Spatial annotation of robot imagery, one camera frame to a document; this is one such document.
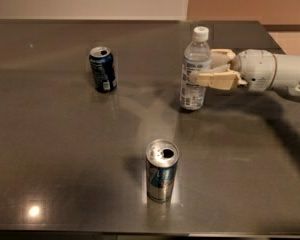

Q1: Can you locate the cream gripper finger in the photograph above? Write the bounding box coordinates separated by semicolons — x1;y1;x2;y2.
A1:
211;49;236;73
189;70;241;90

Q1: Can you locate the clear plastic water bottle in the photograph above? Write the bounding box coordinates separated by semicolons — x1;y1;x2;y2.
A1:
180;26;212;110

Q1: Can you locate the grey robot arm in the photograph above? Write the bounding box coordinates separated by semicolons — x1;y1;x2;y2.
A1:
189;49;300;92

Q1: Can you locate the silver blue energy drink can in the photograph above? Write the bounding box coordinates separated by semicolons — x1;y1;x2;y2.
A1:
145;139;179;202

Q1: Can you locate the dark blue soda can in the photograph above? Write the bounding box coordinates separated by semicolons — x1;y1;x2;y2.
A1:
89;46;117;93

